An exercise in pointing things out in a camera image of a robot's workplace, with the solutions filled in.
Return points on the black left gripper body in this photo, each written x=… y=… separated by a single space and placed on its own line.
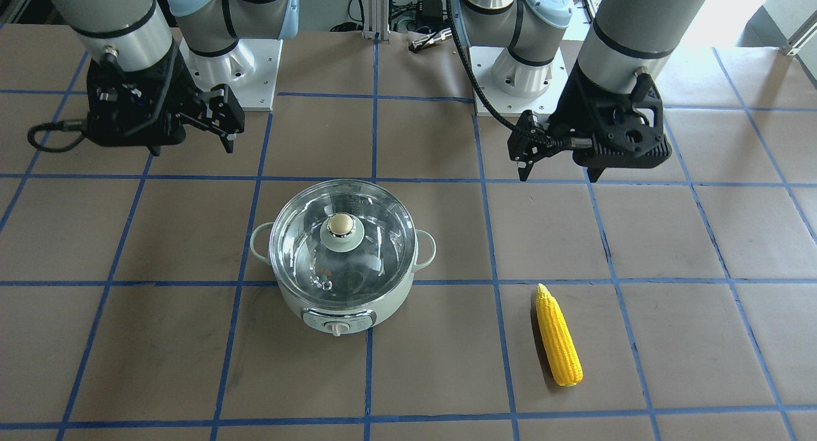
x=576 y=112

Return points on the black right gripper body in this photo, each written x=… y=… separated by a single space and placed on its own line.
x=180 y=91

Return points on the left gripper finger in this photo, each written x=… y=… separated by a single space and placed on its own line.
x=527 y=128
x=531 y=153

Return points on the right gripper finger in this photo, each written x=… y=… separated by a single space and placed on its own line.
x=223 y=114
x=222 y=126

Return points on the glass pot lid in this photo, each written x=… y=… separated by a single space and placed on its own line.
x=343 y=243

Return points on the yellow corn cob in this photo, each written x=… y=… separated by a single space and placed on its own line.
x=559 y=347

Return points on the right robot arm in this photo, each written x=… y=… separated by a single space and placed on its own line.
x=142 y=32

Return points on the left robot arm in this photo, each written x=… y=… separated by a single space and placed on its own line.
x=625 y=36

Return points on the white electric pot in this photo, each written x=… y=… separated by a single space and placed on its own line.
x=350 y=320

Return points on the black power brick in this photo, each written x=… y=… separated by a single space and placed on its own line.
x=430 y=13

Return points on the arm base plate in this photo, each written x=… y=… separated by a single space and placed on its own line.
x=250 y=69
x=512 y=87

